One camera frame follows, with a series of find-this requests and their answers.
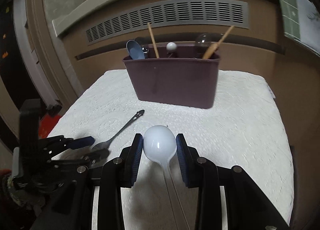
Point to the white ball-end metal utensil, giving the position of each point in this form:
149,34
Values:
171,49

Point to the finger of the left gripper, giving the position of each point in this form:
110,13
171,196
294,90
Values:
79,143
96,156

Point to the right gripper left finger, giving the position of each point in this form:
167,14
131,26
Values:
122,171

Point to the grey ventilation grille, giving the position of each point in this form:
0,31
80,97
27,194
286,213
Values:
170,13

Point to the black metal fork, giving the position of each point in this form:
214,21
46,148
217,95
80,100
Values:
106,144

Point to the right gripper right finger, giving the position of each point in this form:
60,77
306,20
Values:
196,171

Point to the blue plastic spoon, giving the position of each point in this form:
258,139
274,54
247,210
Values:
134,50

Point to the green checkered hanging towel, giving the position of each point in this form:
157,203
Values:
301,22

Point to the wooden chopstick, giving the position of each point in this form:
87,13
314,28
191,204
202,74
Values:
225,35
153,40

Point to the wooden spoon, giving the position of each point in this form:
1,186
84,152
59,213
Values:
211,50

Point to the white paper towel mat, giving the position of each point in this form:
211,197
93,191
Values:
243,127

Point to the purple plastic utensil caddy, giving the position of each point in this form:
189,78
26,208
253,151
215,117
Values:
185,80

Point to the red object on floor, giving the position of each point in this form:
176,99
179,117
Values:
47,123

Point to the white plastic spoon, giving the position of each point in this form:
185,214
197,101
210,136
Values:
159,145

